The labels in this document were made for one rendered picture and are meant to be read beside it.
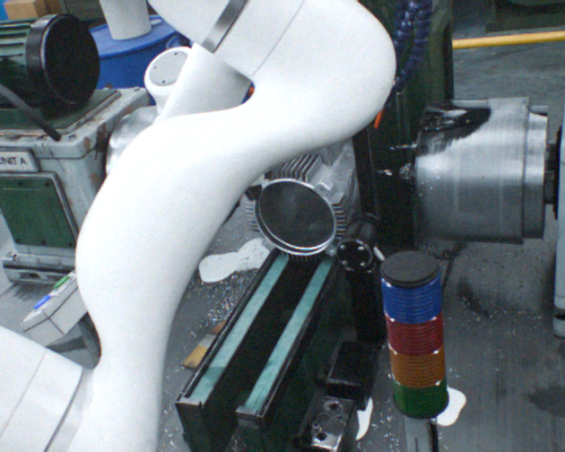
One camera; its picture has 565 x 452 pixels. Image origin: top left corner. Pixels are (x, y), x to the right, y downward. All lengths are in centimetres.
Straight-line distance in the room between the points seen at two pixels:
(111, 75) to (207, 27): 265
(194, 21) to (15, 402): 32
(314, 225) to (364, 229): 24
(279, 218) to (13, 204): 59
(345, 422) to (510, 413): 26
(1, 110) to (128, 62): 163
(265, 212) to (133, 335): 77
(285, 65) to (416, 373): 38
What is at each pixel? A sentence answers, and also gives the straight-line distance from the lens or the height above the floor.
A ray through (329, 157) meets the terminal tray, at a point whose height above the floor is 109.
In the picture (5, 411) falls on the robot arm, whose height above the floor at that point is 129.
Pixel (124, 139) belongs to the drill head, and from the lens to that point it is 140.
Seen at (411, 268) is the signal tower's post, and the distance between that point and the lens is 72.
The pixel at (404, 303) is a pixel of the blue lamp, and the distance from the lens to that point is 71.
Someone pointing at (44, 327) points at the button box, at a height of 105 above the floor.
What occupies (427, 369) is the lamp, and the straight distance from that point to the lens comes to 77.
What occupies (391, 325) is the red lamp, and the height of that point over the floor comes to 116.
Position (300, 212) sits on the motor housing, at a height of 95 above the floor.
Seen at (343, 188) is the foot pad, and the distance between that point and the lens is 121.
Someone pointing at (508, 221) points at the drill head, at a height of 101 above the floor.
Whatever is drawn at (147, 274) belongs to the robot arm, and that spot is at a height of 135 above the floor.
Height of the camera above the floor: 163
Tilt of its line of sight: 30 degrees down
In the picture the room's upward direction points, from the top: 12 degrees counter-clockwise
